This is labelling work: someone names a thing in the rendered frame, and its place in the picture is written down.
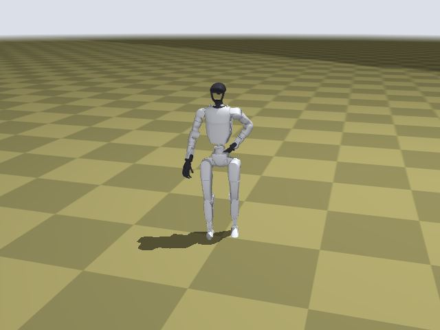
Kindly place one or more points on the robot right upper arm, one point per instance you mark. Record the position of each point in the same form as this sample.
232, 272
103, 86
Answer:
197, 122

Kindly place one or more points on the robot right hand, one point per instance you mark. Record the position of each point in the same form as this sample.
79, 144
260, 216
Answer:
187, 167

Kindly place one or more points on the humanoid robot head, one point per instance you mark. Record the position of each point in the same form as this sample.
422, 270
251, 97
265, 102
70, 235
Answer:
218, 88

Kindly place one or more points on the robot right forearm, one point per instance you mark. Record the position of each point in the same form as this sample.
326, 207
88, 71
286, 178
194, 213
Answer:
191, 145

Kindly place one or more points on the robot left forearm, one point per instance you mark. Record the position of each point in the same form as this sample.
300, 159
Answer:
243, 134

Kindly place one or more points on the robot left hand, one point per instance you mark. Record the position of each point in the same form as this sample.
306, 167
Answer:
231, 148

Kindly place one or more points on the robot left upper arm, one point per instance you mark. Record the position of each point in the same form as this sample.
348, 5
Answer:
237, 114

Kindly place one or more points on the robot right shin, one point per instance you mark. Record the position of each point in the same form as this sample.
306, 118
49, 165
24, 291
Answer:
209, 213

